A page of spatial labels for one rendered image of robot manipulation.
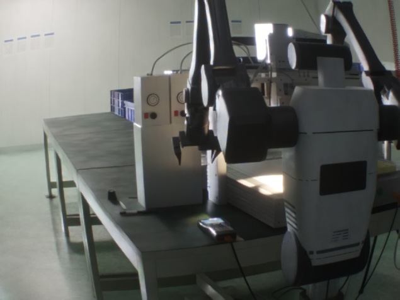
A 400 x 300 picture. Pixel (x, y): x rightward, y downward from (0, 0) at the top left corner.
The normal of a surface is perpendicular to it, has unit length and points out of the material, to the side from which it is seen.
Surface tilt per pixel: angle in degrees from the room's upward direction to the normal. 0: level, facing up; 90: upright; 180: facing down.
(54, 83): 90
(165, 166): 90
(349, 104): 90
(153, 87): 90
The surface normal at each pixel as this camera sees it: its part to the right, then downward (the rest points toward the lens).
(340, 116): 0.18, 0.14
